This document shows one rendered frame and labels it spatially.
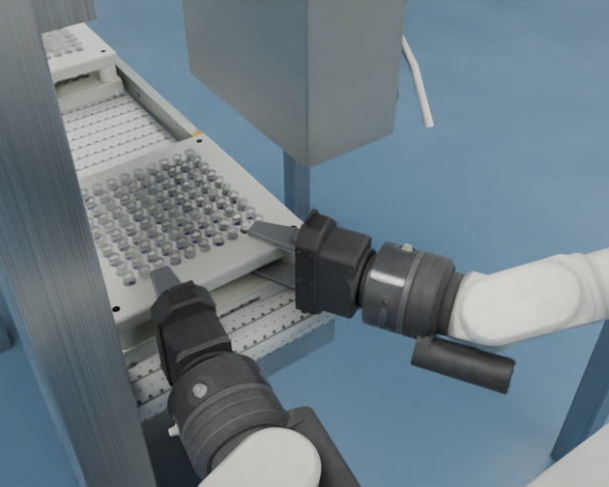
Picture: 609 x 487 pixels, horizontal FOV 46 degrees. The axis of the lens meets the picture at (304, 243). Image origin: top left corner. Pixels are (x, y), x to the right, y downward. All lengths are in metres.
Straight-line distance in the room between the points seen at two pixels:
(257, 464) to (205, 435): 0.07
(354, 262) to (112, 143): 0.51
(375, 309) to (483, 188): 1.84
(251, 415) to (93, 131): 0.65
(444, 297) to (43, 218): 0.39
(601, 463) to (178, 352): 0.39
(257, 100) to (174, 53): 2.64
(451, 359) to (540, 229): 1.71
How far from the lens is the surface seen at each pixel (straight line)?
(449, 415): 1.85
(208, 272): 0.76
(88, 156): 1.09
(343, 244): 0.73
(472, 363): 0.72
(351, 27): 0.62
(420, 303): 0.70
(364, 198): 2.42
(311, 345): 0.90
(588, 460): 0.35
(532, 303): 0.68
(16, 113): 0.43
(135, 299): 0.75
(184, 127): 1.06
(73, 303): 0.52
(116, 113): 1.18
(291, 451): 0.56
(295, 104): 0.64
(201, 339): 0.64
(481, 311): 0.68
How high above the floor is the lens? 1.49
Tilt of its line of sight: 42 degrees down
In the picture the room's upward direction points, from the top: straight up
